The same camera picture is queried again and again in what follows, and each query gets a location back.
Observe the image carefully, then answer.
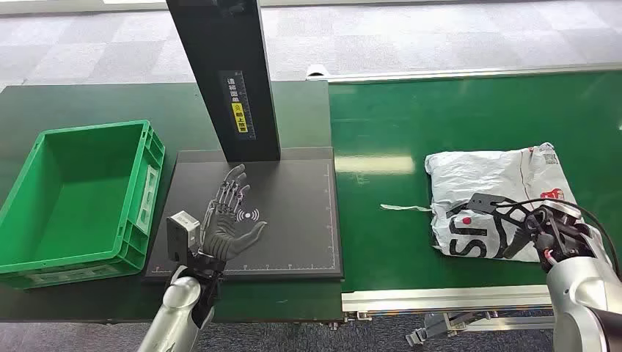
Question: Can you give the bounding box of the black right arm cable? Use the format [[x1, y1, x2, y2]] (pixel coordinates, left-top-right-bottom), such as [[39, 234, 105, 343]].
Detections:
[[495, 198, 622, 279]]

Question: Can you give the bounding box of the black weighing scale platform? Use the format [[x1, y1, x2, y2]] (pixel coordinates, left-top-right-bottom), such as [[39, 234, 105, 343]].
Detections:
[[143, 147, 345, 283]]

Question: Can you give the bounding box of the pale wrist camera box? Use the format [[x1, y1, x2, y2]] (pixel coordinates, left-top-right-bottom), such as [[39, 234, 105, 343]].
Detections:
[[469, 193, 511, 217], [166, 210, 201, 263]]

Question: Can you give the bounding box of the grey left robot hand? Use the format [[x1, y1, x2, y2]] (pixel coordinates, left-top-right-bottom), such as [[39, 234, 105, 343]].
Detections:
[[200, 164, 268, 264]]

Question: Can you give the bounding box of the metal bracket under conveyor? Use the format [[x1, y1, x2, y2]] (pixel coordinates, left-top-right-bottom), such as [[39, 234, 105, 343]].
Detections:
[[406, 310, 499, 348]]

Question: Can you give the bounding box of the black yellow column label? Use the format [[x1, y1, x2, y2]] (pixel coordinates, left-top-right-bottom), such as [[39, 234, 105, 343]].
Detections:
[[219, 70, 257, 142]]

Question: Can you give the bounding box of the aluminium conveyor frame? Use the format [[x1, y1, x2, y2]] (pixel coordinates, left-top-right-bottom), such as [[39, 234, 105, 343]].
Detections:
[[306, 62, 622, 334]]

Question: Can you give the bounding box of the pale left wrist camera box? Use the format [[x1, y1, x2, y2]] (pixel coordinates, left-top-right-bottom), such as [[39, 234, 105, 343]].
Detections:
[[166, 210, 201, 263]]

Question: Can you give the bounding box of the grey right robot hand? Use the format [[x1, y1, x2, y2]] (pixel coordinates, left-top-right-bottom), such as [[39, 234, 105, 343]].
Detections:
[[502, 228, 538, 260]]

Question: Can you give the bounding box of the green plastic basket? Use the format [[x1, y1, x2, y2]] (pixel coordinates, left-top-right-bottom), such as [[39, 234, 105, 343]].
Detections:
[[0, 120, 167, 291]]

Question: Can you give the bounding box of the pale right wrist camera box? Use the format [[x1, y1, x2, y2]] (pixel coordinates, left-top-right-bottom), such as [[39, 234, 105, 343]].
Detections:
[[469, 193, 511, 217]]

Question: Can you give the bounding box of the black scale column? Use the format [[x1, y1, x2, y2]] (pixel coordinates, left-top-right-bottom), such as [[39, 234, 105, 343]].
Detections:
[[165, 0, 282, 164]]

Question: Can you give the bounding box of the green conveyor belt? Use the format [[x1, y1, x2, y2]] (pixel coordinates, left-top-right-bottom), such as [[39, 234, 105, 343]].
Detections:
[[328, 70, 622, 294]]

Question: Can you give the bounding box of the white package with black print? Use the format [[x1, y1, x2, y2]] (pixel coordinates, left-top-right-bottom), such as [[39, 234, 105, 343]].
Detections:
[[380, 142, 613, 264]]

